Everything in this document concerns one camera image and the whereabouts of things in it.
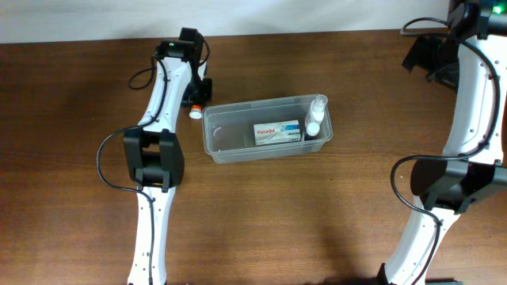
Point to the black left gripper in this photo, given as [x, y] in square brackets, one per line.
[205, 95]

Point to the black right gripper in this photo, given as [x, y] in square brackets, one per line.
[420, 55]

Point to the orange effervescent tablet tube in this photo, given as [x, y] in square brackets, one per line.
[196, 112]

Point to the clear plastic container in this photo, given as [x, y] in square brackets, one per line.
[228, 129]

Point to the white Panadol box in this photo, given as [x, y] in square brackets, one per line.
[278, 132]

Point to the white spray bottle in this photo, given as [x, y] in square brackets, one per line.
[316, 111]

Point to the dark bottle white cap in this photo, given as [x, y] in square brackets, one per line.
[311, 131]

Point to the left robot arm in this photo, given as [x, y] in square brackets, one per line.
[154, 156]

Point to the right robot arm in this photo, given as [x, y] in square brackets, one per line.
[470, 59]

